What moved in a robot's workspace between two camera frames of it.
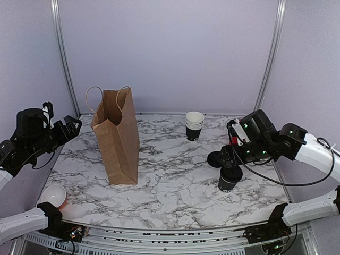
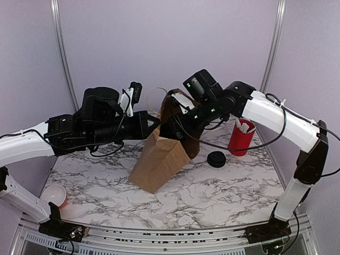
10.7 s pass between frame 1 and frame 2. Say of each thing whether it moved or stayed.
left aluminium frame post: stayed
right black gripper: moved
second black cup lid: stayed
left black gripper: moved
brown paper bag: moved
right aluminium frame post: stayed
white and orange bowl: stayed
